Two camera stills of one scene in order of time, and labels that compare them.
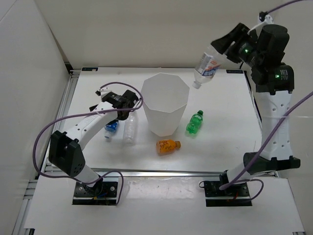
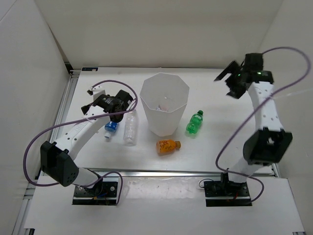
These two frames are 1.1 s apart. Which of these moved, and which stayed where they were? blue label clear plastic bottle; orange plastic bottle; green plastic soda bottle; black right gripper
Moved: black right gripper
Stayed: green plastic soda bottle; orange plastic bottle; blue label clear plastic bottle
